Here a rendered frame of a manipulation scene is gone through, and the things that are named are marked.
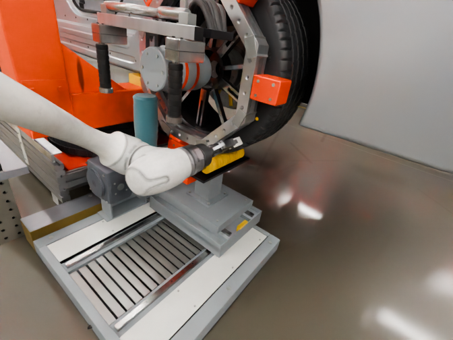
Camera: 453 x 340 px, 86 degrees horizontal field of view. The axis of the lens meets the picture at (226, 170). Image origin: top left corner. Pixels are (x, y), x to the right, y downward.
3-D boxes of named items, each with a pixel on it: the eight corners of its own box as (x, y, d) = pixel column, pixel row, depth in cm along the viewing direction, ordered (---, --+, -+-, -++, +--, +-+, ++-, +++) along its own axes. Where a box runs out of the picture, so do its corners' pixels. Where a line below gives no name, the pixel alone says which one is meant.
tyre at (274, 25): (354, 36, 79) (220, -56, 96) (334, 27, 61) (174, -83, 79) (253, 168, 120) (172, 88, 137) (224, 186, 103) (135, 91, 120)
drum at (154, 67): (212, 93, 90) (216, 51, 83) (166, 98, 74) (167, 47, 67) (185, 85, 96) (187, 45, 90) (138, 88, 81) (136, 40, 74)
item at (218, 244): (259, 222, 137) (262, 208, 132) (218, 259, 111) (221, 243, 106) (195, 185, 161) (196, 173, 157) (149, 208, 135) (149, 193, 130)
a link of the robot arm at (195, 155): (197, 172, 66) (212, 166, 70) (182, 142, 66) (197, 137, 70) (180, 182, 72) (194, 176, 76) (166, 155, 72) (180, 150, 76)
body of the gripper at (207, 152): (193, 173, 76) (212, 164, 83) (209, 164, 70) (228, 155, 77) (182, 152, 76) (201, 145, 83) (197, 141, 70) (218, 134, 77)
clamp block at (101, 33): (128, 45, 80) (127, 26, 77) (100, 42, 73) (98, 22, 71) (119, 42, 82) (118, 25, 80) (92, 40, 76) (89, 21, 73)
